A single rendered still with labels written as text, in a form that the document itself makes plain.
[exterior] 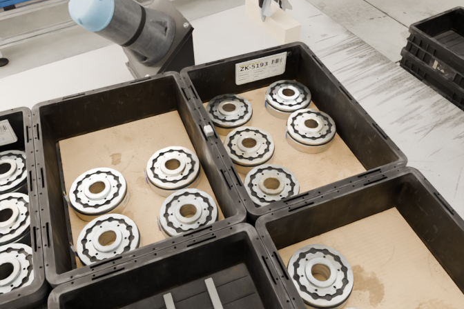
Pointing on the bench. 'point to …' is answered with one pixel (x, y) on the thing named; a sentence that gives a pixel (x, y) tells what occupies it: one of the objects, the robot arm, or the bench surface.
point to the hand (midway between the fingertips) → (271, 14)
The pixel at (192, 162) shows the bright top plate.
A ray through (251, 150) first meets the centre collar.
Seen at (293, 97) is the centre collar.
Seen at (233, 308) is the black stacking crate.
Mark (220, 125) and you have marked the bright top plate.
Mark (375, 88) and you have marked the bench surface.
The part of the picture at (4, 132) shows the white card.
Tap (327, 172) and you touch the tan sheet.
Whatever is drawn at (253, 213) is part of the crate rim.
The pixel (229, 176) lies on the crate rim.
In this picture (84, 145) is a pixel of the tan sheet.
